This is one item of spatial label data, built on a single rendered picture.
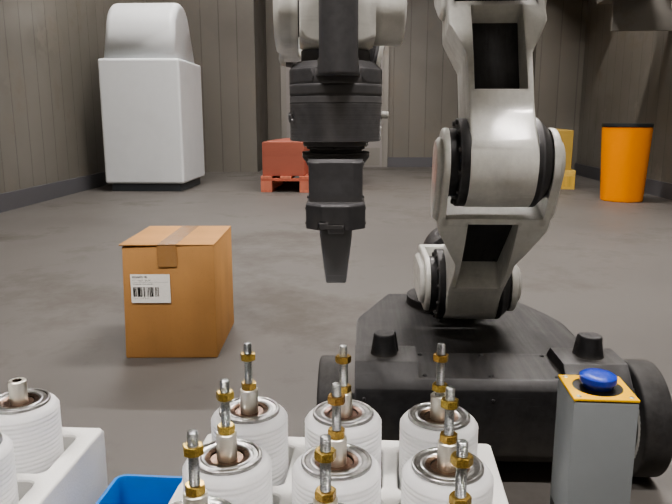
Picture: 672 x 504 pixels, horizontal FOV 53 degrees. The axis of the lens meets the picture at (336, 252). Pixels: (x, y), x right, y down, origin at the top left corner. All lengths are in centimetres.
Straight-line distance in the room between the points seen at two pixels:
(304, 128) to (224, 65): 719
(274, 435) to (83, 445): 28
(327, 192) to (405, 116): 797
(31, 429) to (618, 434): 70
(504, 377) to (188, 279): 89
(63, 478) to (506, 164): 75
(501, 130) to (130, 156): 499
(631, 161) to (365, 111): 475
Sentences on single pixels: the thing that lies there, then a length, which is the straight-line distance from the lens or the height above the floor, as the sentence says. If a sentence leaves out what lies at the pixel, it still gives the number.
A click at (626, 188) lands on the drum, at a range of 534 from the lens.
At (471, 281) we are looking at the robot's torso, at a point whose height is 31.
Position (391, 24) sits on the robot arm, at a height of 69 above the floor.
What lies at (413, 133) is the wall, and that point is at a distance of 858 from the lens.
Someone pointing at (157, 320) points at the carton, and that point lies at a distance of 178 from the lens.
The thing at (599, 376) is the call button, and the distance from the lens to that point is 81.
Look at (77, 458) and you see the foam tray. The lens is 96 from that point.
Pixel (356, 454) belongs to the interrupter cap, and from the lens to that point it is 76.
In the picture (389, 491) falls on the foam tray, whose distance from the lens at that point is 84.
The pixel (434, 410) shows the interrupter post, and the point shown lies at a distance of 84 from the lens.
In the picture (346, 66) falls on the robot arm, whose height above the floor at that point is 65.
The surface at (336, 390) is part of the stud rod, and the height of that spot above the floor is 33.
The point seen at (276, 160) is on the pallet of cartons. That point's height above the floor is 26.
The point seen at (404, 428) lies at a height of 24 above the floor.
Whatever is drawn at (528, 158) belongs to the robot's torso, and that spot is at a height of 55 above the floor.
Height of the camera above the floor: 61
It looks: 11 degrees down
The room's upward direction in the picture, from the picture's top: straight up
